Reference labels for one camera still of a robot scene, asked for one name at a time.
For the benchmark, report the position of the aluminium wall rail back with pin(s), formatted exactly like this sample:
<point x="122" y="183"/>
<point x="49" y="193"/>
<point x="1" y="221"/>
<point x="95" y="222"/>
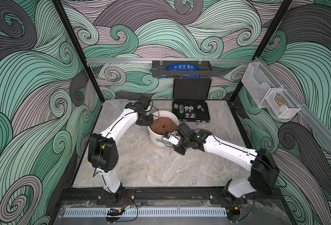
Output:
<point x="150" y="60"/>

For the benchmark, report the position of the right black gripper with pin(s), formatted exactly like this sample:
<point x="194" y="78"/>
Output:
<point x="181" y="143"/>

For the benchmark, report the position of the blue item on shelf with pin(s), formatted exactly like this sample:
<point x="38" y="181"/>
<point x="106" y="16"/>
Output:
<point x="183" y="70"/>

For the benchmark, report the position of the white ceramic pot with mud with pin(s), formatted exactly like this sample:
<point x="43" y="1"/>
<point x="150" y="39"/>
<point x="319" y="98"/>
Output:
<point x="163" y="121"/>

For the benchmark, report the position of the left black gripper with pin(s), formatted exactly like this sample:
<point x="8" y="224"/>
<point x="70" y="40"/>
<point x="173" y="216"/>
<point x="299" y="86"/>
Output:
<point x="150" y="123"/>

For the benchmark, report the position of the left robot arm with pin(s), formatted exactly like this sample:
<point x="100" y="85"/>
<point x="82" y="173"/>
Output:
<point x="102" y="151"/>

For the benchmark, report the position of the black poker chip case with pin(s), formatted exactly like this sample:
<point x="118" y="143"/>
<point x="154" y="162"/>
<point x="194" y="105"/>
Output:
<point x="190" y="99"/>

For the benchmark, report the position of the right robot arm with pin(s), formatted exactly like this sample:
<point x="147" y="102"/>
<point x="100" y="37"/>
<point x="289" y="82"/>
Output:
<point x="262" y="169"/>

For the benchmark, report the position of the aluminium wall rail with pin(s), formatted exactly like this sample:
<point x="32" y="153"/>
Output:
<point x="150" y="60"/>
<point x="295" y="94"/>

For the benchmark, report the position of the small clear wall bin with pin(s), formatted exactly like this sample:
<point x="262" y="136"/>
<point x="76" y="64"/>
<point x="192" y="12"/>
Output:
<point x="281" y="104"/>

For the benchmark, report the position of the aluminium wall rail right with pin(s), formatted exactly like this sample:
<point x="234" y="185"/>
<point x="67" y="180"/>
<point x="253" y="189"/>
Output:
<point x="295" y="94"/>

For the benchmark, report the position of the white perforated cable duct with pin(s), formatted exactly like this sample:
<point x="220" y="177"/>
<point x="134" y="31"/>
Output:
<point x="148" y="212"/>

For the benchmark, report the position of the large clear wall bin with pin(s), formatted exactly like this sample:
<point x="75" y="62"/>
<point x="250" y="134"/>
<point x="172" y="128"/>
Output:
<point x="257" y="83"/>

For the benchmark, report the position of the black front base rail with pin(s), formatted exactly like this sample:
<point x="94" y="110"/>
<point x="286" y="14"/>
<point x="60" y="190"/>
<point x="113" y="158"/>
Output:
<point x="215" y="194"/>

